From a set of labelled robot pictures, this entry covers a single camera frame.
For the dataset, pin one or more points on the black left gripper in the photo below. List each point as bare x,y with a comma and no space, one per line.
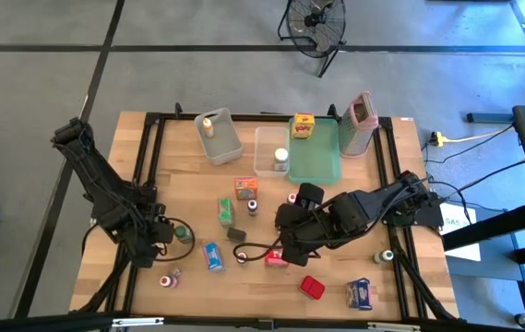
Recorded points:
144,235

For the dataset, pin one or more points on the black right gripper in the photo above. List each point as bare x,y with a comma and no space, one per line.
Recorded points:
315,226

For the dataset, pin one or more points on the green lid spice jar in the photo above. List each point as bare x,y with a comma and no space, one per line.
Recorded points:
183,234

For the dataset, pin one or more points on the red Froot Loops box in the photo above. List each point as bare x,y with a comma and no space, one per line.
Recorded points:
273,260

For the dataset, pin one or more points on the blue food colouring bottle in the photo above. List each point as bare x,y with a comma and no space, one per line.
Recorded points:
252,206

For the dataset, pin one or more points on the red food colouring bottle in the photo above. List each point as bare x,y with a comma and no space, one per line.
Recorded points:
165,281
242,257

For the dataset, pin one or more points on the orange mini cereal box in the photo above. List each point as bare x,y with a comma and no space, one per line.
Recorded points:
246,189

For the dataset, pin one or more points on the green mini cereal box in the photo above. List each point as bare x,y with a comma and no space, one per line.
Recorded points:
225,212

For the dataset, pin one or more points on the red plastic box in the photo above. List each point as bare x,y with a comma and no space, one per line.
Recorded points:
312,288

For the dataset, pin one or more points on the white lid spice jar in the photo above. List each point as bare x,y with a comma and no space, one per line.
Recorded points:
281,154

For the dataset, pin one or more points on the yellow Corn Pops box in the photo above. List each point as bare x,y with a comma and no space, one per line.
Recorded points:
302,126

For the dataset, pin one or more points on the yellow food colouring bottle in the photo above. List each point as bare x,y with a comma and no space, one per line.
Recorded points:
208,129

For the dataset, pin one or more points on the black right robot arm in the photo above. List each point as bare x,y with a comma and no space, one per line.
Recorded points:
382,203

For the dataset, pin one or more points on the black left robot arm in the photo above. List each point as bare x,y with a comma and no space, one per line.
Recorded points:
100,184

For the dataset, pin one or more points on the pink food colouring bottle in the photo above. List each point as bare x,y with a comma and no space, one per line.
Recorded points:
291,198

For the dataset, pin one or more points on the small clear glass jar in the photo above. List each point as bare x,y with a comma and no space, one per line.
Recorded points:
175,272

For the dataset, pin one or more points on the dark green small box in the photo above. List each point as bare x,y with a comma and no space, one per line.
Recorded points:
236,235

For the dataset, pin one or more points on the blue Rice Krispies box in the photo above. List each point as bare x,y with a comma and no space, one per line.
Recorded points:
213,257

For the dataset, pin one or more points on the green plastic tray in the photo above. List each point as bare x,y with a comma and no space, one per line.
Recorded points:
317,161

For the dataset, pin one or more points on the clear plastic container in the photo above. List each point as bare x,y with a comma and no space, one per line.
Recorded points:
264,152

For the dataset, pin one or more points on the navy mini cereal box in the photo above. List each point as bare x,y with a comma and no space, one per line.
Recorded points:
359,295

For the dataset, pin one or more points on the green food colouring bottle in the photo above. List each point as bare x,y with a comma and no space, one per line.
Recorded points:
385,255

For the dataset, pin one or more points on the black aluminium crossbar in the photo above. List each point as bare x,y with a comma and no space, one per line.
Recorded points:
36,325

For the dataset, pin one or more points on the white paper sheet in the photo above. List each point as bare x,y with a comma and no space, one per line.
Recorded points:
467,251

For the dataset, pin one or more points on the black floor fan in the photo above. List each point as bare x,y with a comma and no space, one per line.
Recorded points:
312,20

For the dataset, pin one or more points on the blue metal floor beam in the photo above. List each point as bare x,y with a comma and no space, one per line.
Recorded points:
488,117

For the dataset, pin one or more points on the black caster wheel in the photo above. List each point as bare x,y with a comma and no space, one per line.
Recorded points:
522,320

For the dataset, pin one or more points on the silver metal bracket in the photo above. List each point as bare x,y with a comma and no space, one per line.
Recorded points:
137,322
393,327

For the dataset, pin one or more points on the black aluminium table frame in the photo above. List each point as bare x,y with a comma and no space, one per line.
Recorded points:
183,117

